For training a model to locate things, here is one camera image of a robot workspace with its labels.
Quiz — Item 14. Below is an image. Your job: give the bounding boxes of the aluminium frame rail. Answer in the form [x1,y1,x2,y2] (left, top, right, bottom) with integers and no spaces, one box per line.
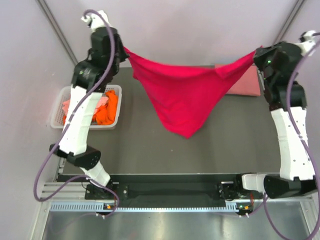
[272,0,307,45]

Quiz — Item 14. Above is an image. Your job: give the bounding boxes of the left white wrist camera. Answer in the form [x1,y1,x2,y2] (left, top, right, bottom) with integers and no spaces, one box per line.
[81,10,112,33]

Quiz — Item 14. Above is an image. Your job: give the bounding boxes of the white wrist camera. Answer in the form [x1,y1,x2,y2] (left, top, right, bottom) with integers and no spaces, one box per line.
[295,30,318,56]
[81,10,112,33]

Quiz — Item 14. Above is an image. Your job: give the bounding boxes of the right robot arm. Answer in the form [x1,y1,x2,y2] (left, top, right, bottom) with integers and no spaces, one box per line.
[233,39,318,199]

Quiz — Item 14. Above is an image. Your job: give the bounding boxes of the light pink t shirt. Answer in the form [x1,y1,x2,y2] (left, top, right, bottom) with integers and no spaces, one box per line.
[62,96,109,116]

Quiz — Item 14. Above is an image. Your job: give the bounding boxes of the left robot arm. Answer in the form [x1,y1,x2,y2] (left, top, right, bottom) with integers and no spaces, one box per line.
[54,27,128,199]

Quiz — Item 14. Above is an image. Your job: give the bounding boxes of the slotted cable duct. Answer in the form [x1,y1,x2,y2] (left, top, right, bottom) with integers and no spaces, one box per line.
[50,202,251,213]

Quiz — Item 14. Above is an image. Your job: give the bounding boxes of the white plastic basket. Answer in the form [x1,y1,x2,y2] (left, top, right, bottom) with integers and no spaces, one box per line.
[50,84,122,130]

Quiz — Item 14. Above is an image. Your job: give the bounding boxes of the folded salmon pink t shirt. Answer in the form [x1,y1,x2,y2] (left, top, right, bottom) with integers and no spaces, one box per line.
[226,64,261,97]

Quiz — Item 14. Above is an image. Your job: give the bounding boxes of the orange t shirt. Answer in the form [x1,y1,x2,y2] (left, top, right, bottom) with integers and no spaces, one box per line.
[63,87,118,130]

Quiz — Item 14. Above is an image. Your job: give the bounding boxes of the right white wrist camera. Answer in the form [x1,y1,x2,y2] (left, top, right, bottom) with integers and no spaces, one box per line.
[295,30,318,56]

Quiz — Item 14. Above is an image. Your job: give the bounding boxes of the magenta t shirt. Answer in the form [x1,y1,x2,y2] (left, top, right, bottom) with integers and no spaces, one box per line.
[125,48,256,139]

